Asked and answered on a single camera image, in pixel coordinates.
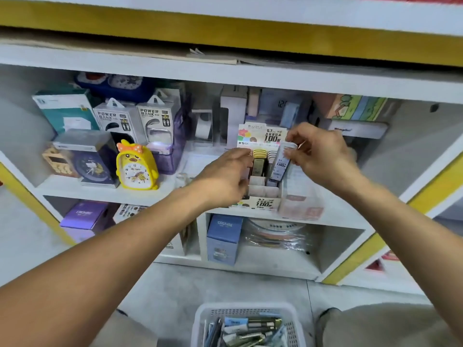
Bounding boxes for person's right hand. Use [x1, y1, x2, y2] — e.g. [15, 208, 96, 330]
[284, 122, 363, 191]

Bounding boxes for person's left hand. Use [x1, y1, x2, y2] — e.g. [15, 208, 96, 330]
[190, 148, 254, 210]

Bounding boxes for slim dark single packet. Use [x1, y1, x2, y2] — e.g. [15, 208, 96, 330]
[266, 141, 299, 188]

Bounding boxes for white shelf with yellow trim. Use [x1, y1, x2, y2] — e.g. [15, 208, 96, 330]
[0, 0, 463, 297]

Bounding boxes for white plastic basket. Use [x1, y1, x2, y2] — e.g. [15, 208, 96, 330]
[191, 301, 307, 347]

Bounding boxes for pile of lead refill packets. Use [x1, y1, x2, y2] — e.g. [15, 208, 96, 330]
[204, 316, 290, 347]

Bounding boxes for person's left forearm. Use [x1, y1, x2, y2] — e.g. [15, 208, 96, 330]
[0, 191, 218, 347]

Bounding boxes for person's right forearm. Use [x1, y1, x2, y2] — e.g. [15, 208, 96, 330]
[340, 173, 463, 337]

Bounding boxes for clear plastic tray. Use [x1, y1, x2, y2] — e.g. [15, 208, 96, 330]
[174, 141, 227, 188]

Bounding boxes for white long box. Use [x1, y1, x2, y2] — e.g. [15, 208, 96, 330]
[318, 119, 390, 140]

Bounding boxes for purple translucent container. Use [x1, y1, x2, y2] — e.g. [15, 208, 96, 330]
[148, 105, 189, 175]

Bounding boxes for pastel sticky notes pack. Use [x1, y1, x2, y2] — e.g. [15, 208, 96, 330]
[311, 93, 399, 121]

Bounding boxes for blue small carton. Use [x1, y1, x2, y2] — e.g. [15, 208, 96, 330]
[207, 214, 245, 267]

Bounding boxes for white refill display box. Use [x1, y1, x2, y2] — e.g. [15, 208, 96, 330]
[233, 122, 290, 212]

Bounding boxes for tape dispenser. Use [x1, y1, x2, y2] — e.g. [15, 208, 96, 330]
[190, 108, 217, 142]

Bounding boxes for grey digital clock box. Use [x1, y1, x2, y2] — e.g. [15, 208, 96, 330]
[257, 89, 308, 129]

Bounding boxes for white tall box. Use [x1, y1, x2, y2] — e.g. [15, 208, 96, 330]
[219, 86, 248, 149]

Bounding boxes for stack of wrapped discs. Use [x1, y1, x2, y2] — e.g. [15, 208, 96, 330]
[242, 219, 315, 252]

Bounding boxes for yellow alarm clock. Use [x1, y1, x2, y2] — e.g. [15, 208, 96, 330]
[116, 139, 160, 191]

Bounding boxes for white hanging accessory box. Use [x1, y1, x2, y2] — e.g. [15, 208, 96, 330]
[137, 88, 182, 149]
[92, 98, 146, 147]

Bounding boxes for flat cardboard sheets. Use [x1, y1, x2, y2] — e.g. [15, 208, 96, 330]
[188, 47, 463, 69]

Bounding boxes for large white cardboard box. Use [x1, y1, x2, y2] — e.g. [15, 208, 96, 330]
[112, 203, 192, 257]

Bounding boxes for red white flat box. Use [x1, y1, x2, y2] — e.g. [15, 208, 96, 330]
[365, 249, 402, 273]

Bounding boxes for clear boxed dark clock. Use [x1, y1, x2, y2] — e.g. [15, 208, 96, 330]
[53, 129, 120, 187]

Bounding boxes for purple box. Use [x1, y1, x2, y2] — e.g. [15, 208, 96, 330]
[60, 200, 111, 243]

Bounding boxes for small tan alarm clock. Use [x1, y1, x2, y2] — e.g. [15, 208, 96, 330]
[42, 147, 77, 178]

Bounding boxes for grey sneaker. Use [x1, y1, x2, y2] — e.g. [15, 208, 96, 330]
[314, 307, 341, 347]

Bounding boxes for teal white box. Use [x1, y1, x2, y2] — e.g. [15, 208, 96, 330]
[32, 86, 101, 136]

